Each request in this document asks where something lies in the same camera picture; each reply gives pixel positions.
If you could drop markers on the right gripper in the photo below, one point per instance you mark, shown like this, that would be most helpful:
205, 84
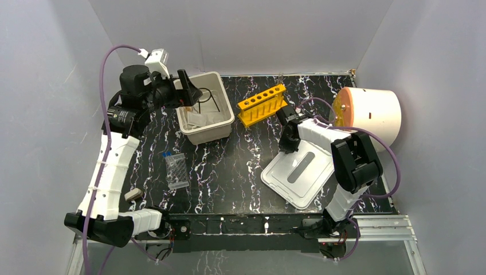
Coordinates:
290, 148

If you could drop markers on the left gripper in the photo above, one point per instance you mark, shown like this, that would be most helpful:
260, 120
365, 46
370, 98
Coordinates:
182, 87

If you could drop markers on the black wire ring stand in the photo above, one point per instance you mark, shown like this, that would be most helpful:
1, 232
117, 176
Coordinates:
209, 98

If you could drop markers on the white bin lid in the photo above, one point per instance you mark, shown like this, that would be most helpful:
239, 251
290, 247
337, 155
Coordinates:
299, 176

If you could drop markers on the white plastic packet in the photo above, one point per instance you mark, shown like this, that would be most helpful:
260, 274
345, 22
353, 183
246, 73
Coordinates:
198, 120

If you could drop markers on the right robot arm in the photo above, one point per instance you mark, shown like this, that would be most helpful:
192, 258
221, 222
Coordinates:
354, 158

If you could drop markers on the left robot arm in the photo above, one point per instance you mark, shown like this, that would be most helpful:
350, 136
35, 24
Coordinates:
128, 114

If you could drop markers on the white plastic bin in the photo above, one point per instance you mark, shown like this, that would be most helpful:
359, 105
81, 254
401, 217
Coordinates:
222, 126

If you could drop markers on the yellow test tube rack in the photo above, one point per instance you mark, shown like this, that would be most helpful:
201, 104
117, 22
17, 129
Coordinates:
262, 105

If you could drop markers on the clear acrylic tube rack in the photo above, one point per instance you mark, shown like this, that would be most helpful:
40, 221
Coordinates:
176, 170

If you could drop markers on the white cylindrical centrifuge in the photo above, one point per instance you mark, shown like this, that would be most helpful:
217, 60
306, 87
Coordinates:
377, 111

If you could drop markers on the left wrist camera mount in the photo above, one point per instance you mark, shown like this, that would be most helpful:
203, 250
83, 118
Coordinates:
156, 61

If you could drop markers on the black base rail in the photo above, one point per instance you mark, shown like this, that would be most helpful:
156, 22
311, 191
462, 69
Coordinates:
252, 232

